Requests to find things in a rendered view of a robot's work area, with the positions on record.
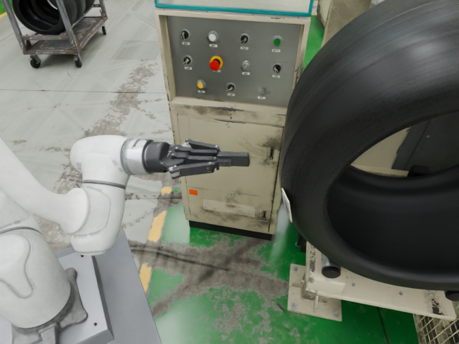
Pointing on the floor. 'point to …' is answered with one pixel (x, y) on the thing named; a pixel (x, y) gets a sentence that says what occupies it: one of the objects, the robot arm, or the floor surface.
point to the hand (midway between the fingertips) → (233, 159)
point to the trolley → (55, 26)
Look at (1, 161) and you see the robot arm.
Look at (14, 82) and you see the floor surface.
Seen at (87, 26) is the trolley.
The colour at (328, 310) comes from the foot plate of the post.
